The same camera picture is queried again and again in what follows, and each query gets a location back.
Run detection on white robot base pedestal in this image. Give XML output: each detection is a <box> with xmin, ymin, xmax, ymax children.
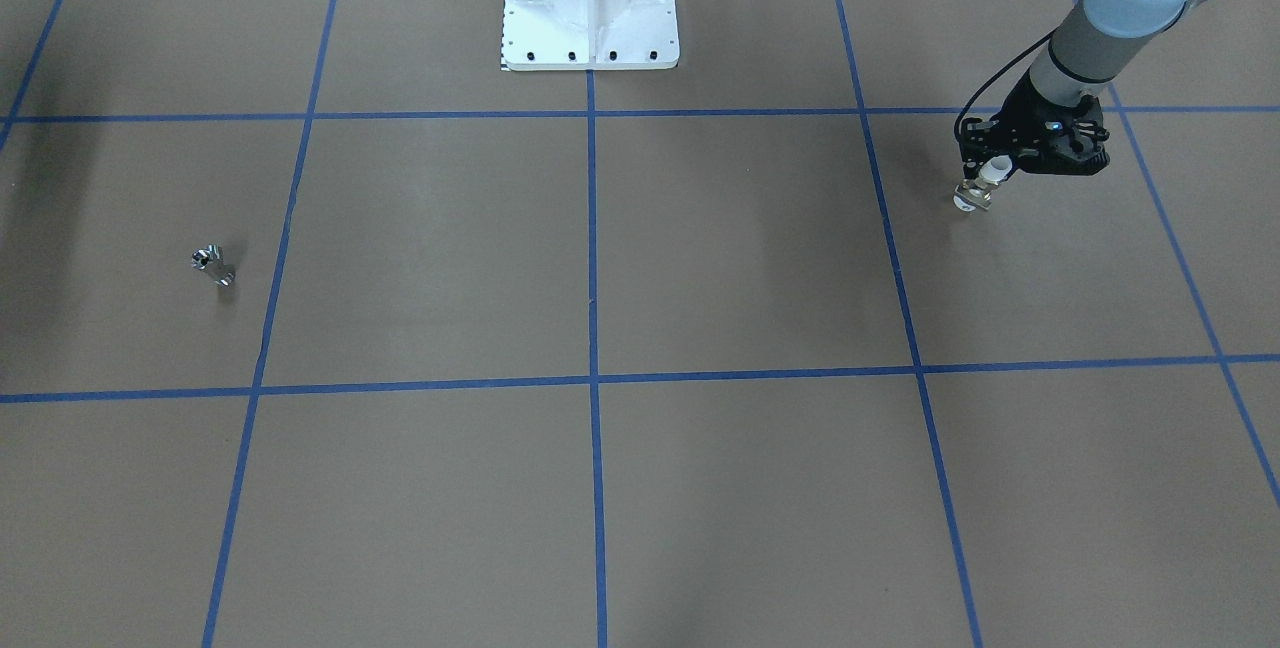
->
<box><xmin>500</xmin><ymin>0</ymin><xmax>681</xmax><ymax>70</ymax></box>

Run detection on chrome elbow pipe fitting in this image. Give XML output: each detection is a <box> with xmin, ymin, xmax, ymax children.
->
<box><xmin>191</xmin><ymin>245</ymin><xmax>236</xmax><ymax>287</ymax></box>

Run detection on brass PPR valve white ends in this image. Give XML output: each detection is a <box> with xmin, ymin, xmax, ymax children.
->
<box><xmin>952</xmin><ymin>155</ymin><xmax>1014</xmax><ymax>213</ymax></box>

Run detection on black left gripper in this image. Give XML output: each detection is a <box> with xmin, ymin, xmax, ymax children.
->
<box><xmin>955</xmin><ymin>73</ymin><xmax>1110</xmax><ymax>179</ymax></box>

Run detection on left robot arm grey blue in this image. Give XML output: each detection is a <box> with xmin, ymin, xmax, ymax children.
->
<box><xmin>954</xmin><ymin>0</ymin><xmax>1210</xmax><ymax>188</ymax></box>

